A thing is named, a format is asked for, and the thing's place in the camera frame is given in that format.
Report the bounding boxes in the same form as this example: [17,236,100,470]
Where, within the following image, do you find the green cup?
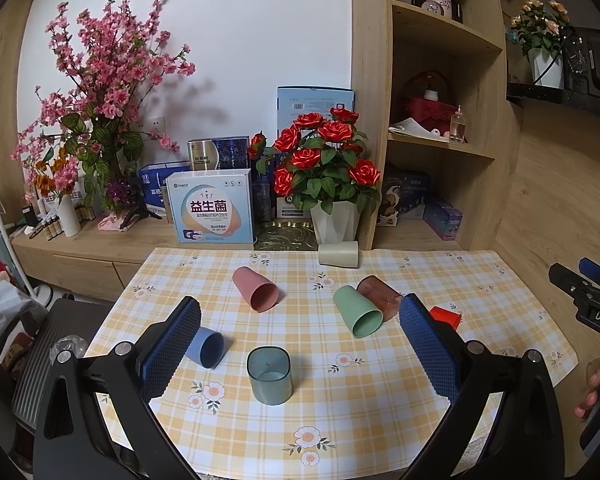
[333,285,384,338]

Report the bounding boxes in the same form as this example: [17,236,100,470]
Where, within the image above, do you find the row of small amber bottles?
[27,205,98,241]

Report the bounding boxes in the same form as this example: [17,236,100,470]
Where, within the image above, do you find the blue cup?
[182,326,226,369]

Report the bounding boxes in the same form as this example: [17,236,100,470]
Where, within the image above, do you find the red basket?
[398,71,458,133]

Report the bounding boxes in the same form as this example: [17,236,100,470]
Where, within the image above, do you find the light blue flat box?
[276,85,356,148]

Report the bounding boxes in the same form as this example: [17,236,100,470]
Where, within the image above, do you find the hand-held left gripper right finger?
[399,293,569,480]

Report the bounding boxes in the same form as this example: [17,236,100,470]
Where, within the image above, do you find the dark blue illustrated box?
[378,162,432,227]

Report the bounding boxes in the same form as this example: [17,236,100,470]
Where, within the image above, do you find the gold patterned tray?
[254,220,317,252]

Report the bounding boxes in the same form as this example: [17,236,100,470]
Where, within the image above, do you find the yellow checked floral tablecloth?
[87,247,581,480]

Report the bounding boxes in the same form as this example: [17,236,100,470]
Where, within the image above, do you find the brown transparent cup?
[356,275,404,322]

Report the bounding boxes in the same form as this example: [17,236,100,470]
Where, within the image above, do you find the white plastic bag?
[0,280,48,361]

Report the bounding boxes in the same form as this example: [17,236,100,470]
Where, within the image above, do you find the red rose bouquet white vase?
[248,107,382,245]

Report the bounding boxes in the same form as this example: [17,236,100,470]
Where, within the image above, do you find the pink cup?
[232,266,280,314]

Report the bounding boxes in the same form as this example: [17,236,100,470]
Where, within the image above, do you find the pink blossom branch arrangement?
[12,0,197,233]

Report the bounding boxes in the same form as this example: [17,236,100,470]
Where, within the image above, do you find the glass perfume bottle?
[449,105,467,144]

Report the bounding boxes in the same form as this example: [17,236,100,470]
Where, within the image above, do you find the person's right hand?
[574,357,600,419]

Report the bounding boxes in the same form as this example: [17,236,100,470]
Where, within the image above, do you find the teal transparent cup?
[246,346,294,405]

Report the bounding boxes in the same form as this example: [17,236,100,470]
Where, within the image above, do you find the red cup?
[428,306,462,331]

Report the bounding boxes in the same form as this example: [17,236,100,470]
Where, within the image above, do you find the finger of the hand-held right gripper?
[579,257,600,292]
[548,262,590,307]

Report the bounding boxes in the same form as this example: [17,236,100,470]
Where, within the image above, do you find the gold and blue gift box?
[187,135,251,172]

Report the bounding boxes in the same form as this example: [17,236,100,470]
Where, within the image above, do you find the white papers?
[388,117,448,142]

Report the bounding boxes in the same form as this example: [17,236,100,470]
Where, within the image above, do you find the wooden shelf unit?
[350,0,526,253]

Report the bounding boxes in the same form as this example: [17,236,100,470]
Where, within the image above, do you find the wooden sideboard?
[10,217,261,303]

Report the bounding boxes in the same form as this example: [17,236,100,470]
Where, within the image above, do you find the beige cup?
[318,240,359,267]

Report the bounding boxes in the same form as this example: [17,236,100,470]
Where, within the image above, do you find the white ribbed vase orange flowers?
[34,156,85,238]

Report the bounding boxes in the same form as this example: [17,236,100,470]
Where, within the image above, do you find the black mini tripod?
[117,190,163,228]

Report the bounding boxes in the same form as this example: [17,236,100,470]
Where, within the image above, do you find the black appliance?
[562,30,600,106]

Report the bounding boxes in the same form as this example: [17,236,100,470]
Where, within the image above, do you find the blue and white carton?
[138,161,191,221]

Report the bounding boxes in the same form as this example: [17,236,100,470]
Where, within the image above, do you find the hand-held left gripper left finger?
[32,296,203,480]

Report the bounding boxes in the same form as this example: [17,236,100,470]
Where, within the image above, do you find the white square printed box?
[166,168,255,245]

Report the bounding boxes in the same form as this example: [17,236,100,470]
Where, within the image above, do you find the peach rose plant white pot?
[510,0,577,89]

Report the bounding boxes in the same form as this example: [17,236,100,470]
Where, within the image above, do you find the small purple blue box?
[422,196,464,241]

